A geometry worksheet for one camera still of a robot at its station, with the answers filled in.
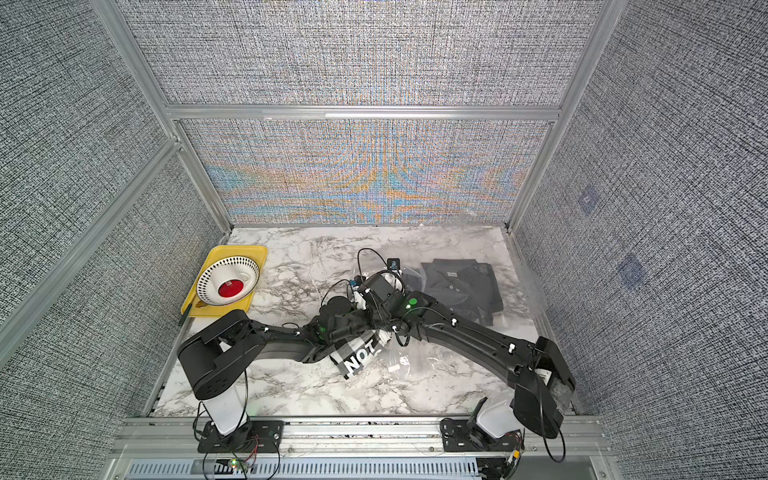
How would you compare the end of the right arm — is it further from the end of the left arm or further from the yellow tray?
the yellow tray

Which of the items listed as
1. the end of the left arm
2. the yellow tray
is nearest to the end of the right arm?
the end of the left arm

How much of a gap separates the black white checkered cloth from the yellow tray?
0.38 m

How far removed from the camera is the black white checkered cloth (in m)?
0.81

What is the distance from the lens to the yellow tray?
970 millimetres
